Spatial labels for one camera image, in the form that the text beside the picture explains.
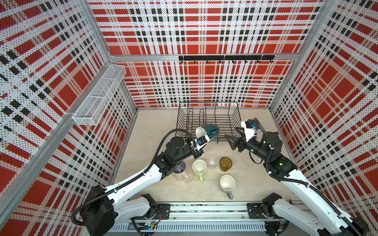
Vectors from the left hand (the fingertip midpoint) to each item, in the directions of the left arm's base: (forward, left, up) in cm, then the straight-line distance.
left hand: (207, 140), depth 72 cm
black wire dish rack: (+41, -18, -26) cm, 52 cm away
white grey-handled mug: (-14, -12, -25) cm, 31 cm away
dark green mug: (+2, -2, +6) cm, 7 cm away
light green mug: (-4, +4, -24) cm, 24 cm away
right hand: (+1, -12, +4) cm, 12 cm away
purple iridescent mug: (-11, +15, -16) cm, 24 cm away
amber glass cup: (-2, -12, -24) cm, 27 cm away
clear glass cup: (0, -4, -24) cm, 25 cm away
